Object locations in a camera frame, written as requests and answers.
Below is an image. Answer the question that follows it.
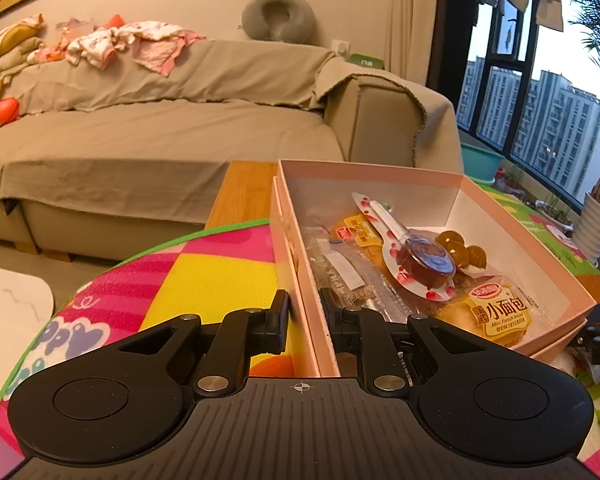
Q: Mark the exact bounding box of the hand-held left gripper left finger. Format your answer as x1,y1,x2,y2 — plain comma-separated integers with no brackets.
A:
117,289,292,396

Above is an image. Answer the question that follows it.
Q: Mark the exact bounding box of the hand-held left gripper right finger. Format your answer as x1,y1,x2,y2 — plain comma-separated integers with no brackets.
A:
320,287,482,396

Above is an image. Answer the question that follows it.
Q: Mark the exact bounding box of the clear plastic snack packet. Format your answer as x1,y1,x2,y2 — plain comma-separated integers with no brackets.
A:
307,237,376,312
360,260,422,324

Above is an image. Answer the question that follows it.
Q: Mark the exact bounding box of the small bread packet yellow label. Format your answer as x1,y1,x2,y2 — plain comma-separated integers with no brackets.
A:
330,212,387,249
437,275,557,349

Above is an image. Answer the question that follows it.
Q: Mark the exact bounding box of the spoon-shaped jelly packet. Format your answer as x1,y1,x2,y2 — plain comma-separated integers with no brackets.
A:
351,191,457,304

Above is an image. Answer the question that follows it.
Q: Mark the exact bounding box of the brown round candies packet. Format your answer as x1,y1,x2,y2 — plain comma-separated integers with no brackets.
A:
432,230,489,274

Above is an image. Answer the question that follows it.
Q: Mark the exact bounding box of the pink cardboard box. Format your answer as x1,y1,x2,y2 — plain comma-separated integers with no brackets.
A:
275,159,598,378

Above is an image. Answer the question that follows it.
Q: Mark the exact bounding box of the colourful cartoon play mat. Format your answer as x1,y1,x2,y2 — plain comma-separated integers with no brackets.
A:
0,182,600,480

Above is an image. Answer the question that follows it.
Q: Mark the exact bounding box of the white ribbed plant pot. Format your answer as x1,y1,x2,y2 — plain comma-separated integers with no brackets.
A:
575,192,600,266

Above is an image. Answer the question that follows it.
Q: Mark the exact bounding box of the blue plastic tub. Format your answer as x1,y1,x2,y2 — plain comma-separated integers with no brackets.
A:
461,142,506,184

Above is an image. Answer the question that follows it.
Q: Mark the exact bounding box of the beige sofa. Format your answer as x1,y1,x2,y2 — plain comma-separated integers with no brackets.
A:
0,37,465,264

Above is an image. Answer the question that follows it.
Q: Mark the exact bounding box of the white marble table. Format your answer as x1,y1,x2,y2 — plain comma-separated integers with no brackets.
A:
0,264,55,362

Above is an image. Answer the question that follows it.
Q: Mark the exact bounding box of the green tissue box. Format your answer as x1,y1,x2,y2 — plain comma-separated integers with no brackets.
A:
347,52,385,70

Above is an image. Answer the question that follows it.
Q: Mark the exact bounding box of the grey-beige sofa cover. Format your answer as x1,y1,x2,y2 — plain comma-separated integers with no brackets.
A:
0,37,457,202

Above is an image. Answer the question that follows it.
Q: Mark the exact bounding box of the pile of pink baby clothes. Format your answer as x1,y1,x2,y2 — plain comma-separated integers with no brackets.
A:
27,20,208,79

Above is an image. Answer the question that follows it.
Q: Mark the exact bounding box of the grey neck pillow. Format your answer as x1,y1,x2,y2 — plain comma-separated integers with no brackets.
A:
241,0,317,42

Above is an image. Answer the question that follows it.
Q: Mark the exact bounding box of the dark curtain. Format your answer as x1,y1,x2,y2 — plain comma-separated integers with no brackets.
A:
427,0,481,126

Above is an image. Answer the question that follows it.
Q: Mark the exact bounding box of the orange toy ball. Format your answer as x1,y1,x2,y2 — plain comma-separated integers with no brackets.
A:
0,97,21,125

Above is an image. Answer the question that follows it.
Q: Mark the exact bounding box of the yellow pink folded blanket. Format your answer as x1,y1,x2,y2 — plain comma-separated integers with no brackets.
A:
0,14,46,74

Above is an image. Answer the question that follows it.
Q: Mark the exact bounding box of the black window frame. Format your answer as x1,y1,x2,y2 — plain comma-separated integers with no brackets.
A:
457,0,600,211

